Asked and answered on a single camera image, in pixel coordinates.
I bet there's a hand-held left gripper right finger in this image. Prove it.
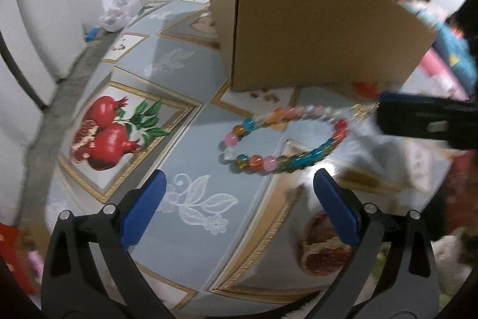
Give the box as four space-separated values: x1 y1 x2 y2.
313 168 441 319

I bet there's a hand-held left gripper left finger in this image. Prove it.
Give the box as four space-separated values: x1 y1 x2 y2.
40 170 176 319

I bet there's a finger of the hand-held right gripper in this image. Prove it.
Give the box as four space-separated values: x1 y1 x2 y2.
375 91 478 149

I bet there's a colourful beaded bracelet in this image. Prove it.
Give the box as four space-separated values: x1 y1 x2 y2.
223 104 350 175

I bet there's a brown cardboard box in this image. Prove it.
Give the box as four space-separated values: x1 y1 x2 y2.
208 0 438 92

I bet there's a red printed cloth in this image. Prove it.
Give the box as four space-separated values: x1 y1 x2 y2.
0 224 42 295

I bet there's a black metal pole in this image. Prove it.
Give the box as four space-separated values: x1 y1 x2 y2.
0 29 43 108

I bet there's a white plastic bag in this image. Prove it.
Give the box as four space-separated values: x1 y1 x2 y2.
99 0 140 32

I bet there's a white curtain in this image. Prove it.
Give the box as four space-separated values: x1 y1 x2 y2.
0 0 122 110

